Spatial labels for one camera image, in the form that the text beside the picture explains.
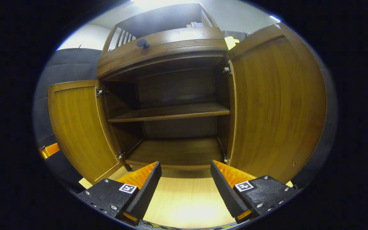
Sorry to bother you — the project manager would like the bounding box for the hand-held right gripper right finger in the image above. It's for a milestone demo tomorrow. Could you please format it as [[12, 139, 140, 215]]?
[[210, 160, 299, 224]]

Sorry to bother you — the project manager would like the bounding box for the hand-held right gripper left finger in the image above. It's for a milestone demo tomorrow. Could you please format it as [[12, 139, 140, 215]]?
[[77, 161, 163, 226]]

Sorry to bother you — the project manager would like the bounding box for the wooden cabinet door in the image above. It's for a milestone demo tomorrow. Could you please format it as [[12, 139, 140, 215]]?
[[227, 23, 327, 184], [48, 80, 124, 185]]

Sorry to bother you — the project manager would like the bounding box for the large ceiling light panel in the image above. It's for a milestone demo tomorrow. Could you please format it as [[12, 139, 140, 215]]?
[[130, 0, 203, 9]]

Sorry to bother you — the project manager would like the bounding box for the wooden inner cabinet shelf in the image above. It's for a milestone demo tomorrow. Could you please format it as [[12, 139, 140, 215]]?
[[107, 102, 230, 123]]

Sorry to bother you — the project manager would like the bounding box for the black backdrop cloth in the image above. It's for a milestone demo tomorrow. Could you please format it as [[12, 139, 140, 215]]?
[[32, 29, 338, 192]]

